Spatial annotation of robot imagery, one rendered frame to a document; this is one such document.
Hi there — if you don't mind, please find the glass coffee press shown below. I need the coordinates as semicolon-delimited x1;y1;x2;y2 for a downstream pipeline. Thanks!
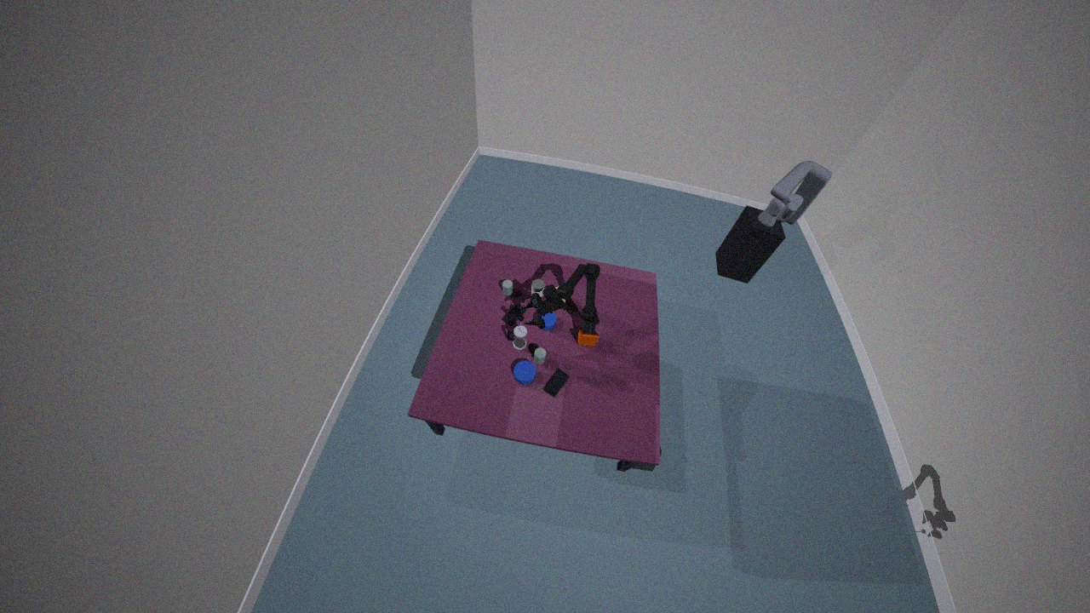
508;315;526;350

